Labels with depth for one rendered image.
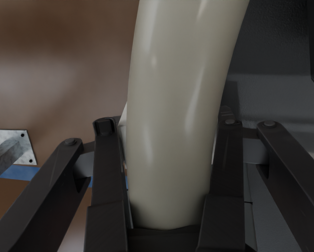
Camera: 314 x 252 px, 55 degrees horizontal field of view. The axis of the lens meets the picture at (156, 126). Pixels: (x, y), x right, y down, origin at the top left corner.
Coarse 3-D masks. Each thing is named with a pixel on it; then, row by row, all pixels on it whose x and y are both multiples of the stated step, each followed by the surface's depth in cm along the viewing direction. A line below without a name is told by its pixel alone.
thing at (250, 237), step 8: (248, 176) 105; (248, 184) 101; (248, 192) 97; (128, 200) 95; (248, 200) 93; (248, 208) 90; (248, 216) 87; (248, 224) 85; (248, 232) 82; (248, 240) 80; (256, 240) 81; (256, 248) 78
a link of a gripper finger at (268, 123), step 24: (264, 144) 14; (288, 144) 13; (264, 168) 15; (288, 168) 11; (312, 168) 11; (288, 192) 12; (312, 192) 10; (288, 216) 12; (312, 216) 10; (312, 240) 10
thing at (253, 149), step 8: (224, 112) 18; (232, 112) 18; (248, 128) 16; (256, 128) 16; (248, 136) 15; (256, 136) 15; (248, 144) 15; (256, 144) 15; (248, 152) 15; (256, 152) 15; (264, 152) 15; (248, 160) 15; (256, 160) 15; (264, 160) 15
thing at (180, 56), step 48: (144, 0) 8; (192, 0) 7; (240, 0) 8; (144, 48) 8; (192, 48) 8; (144, 96) 9; (192, 96) 8; (144, 144) 9; (192, 144) 9; (144, 192) 10; (192, 192) 10
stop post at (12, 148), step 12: (0, 132) 150; (12, 132) 149; (24, 132) 147; (0, 144) 148; (12, 144) 147; (24, 144) 151; (0, 156) 138; (12, 156) 146; (24, 156) 154; (0, 168) 138
